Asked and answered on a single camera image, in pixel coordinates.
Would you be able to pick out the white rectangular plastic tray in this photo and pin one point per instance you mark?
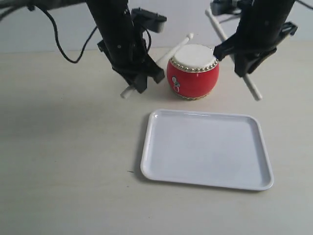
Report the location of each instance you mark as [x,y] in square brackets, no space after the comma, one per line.
[206,149]

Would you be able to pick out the small red drum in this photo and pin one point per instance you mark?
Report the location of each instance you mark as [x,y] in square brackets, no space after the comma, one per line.
[193,71]

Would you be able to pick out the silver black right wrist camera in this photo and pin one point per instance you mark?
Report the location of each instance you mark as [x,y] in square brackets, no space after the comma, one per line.
[220,7]

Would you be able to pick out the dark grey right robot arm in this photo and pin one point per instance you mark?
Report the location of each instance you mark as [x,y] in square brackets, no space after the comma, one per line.
[265,10]

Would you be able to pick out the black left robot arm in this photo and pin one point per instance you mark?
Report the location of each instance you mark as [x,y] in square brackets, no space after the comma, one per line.
[126,40]

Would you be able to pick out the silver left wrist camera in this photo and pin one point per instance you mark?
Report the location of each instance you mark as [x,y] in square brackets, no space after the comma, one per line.
[148,20]

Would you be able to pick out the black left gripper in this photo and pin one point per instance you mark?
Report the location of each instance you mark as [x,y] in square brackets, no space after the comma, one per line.
[133,63]

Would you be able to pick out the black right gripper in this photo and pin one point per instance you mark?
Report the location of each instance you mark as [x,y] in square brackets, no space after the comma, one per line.
[253,43]

